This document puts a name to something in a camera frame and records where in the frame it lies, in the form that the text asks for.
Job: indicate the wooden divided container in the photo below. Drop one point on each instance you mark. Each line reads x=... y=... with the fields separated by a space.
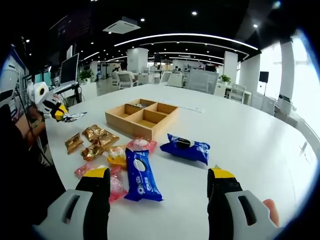
x=130 y=126

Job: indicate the yellow marshmallow packet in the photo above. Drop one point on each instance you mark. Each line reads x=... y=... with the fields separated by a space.
x=116 y=157

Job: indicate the white power strip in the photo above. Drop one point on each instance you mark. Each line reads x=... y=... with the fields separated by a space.
x=195 y=108

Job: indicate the red snack packet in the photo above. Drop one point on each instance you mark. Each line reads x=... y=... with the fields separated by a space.
x=117 y=186

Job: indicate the open silver laptop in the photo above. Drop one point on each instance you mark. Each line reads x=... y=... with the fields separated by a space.
x=69 y=70

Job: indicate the black monitor on stand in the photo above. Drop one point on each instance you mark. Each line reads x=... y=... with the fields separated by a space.
x=263 y=76

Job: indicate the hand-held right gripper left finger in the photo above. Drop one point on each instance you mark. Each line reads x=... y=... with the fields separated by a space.
x=95 y=202

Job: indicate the ceiling air conditioner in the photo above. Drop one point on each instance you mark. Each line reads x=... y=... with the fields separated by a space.
x=121 y=25

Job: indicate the white table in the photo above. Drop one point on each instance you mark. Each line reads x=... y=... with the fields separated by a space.
x=225 y=150

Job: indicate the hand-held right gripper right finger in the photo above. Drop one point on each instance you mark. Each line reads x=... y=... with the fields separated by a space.
x=221 y=200

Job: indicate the person's left hand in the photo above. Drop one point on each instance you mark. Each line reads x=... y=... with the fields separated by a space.
x=36 y=116

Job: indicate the white printer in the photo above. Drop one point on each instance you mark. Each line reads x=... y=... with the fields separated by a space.
x=285 y=103

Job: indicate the silver blue snack packets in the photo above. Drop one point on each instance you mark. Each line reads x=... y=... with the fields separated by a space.
x=137 y=103

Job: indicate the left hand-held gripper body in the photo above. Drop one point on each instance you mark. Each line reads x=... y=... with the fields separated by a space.
x=36 y=93

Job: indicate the dark hanging display board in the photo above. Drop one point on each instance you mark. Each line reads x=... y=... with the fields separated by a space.
x=72 y=27

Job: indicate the white office chair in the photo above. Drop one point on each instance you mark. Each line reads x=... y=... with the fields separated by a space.
x=236 y=93
x=127 y=81

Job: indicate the grey mesh office chair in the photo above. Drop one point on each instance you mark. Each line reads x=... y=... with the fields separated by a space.
x=201 y=81

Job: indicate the blue cookie packet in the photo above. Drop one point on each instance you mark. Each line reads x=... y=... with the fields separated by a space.
x=185 y=150
x=143 y=175

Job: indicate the blue white wall poster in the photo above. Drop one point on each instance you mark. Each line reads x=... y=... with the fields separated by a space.
x=17 y=58

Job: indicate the person's dark clothing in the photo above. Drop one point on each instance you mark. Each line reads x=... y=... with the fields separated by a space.
x=20 y=175

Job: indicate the black tripod stand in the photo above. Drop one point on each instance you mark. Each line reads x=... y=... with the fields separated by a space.
x=76 y=95

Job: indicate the green potted plant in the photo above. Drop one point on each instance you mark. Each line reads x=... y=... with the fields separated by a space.
x=225 y=78
x=86 y=75

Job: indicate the person's right hand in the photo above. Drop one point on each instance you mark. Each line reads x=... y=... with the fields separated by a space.
x=272 y=212

